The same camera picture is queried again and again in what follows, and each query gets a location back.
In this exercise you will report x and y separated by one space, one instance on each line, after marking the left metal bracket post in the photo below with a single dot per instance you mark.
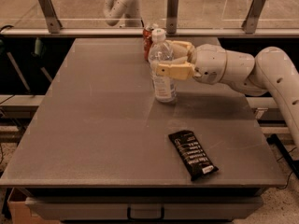
52 21

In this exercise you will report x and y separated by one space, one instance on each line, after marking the clear plastic water bottle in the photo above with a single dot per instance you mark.
160 56

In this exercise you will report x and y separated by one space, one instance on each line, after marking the cardboard box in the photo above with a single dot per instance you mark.
20 213

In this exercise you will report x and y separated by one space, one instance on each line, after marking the middle metal bracket post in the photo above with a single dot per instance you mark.
172 16

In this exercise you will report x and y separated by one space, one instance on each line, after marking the black snack bar wrapper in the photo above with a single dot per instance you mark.
192 154

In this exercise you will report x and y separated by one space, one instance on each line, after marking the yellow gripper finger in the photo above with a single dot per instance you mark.
183 51
176 71

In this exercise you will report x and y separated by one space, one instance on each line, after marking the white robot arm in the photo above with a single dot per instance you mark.
271 70

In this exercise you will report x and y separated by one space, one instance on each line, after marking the metal bracket post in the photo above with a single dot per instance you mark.
172 16
250 23
52 21

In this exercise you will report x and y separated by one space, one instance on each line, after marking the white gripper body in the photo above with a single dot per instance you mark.
209 64

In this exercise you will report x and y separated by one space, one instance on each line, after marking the right metal bracket post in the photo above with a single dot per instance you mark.
250 23

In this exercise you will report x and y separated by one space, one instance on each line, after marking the red soda can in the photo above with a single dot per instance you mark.
147 41

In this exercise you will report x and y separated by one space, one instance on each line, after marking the grey drawer with black handle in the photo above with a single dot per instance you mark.
126 209

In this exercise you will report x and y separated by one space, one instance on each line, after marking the horizontal metal rail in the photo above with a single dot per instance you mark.
136 32

